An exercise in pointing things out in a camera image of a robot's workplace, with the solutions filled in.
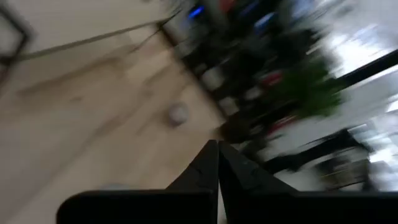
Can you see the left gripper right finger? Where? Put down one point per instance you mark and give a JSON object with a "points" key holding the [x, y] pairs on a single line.
{"points": [[264, 205]]}

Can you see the white patterned tealight holder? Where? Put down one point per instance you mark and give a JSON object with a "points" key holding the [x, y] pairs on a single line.
{"points": [[178, 113]]}

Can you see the wooden shelf riser black legs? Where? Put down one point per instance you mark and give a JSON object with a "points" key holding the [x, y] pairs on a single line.
{"points": [[77, 21]]}

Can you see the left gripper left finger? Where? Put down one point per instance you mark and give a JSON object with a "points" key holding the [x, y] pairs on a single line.
{"points": [[186, 205]]}

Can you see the potted green plant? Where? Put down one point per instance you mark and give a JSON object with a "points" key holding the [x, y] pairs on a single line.
{"points": [[311, 90]]}

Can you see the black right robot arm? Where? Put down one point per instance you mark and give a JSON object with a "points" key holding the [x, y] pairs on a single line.
{"points": [[245, 62]]}

